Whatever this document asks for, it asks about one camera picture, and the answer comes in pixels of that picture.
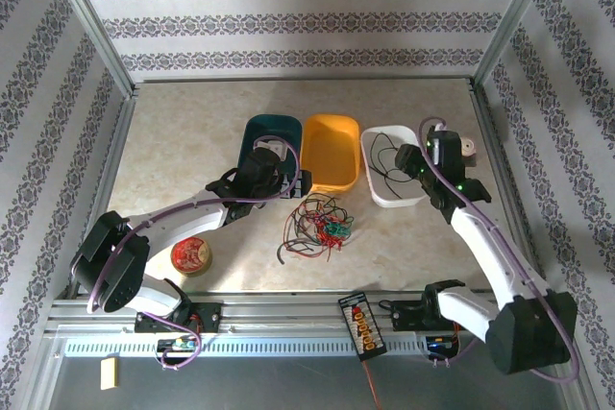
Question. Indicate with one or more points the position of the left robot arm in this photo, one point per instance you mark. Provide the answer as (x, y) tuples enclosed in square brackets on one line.
[(192, 214)]

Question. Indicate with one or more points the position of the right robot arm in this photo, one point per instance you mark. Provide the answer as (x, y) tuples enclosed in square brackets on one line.
[(485, 247)]

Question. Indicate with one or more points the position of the white plastic bin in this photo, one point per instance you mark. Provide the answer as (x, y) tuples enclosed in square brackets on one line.
[(399, 200)]

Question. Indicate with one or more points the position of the pink tape roll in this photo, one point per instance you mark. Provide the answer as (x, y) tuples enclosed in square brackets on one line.
[(467, 146)]

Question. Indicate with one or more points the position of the orange plastic bin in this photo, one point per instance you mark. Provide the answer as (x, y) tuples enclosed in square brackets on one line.
[(331, 155)]

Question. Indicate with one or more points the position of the teal plastic bin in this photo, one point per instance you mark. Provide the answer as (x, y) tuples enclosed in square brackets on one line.
[(269, 124)]

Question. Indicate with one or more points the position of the round red tin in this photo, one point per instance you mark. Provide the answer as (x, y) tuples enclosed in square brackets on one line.
[(192, 256)]

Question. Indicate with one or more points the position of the black power distribution board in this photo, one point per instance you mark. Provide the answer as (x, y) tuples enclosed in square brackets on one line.
[(362, 328)]

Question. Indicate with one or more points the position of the small circuit board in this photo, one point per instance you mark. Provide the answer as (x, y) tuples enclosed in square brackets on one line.
[(439, 345), (180, 344)]

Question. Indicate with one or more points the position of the orange power lead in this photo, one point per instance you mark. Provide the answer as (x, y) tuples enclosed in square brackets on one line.
[(372, 386)]

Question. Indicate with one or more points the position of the pale yellow block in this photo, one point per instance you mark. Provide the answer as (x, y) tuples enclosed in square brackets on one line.
[(109, 374)]

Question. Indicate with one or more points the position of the aluminium side rail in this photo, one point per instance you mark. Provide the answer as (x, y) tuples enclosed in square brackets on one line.
[(504, 170), (103, 194)]

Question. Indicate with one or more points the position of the aluminium back rail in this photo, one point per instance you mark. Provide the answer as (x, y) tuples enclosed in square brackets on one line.
[(302, 79)]

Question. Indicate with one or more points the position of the aluminium front rail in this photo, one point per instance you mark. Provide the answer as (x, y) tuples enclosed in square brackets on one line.
[(288, 314)]

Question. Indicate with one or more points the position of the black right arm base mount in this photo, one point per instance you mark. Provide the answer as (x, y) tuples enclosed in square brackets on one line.
[(403, 314)]

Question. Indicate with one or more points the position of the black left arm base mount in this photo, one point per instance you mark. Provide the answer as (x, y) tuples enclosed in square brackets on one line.
[(209, 316)]

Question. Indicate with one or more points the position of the aluminium frame post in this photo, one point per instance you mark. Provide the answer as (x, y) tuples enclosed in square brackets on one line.
[(519, 16), (92, 26)]

